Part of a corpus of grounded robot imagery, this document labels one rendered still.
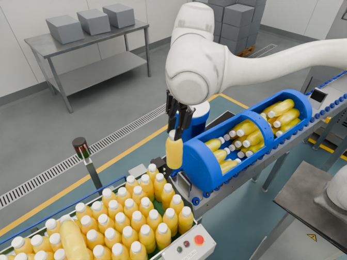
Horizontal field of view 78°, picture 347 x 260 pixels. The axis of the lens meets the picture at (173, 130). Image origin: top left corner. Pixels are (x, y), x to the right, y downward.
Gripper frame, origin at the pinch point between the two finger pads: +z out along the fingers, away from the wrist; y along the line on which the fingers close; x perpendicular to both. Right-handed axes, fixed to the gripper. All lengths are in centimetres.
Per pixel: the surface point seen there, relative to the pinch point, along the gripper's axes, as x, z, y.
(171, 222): 6.9, 40.6, -16.3
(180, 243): 10.2, 36.5, -26.2
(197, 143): -20.3, 22.1, 3.5
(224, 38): -308, 90, 234
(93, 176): 25, 54, 33
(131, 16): -124, 51, 270
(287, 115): -88, 22, -6
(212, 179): -17.5, 29.8, -13.3
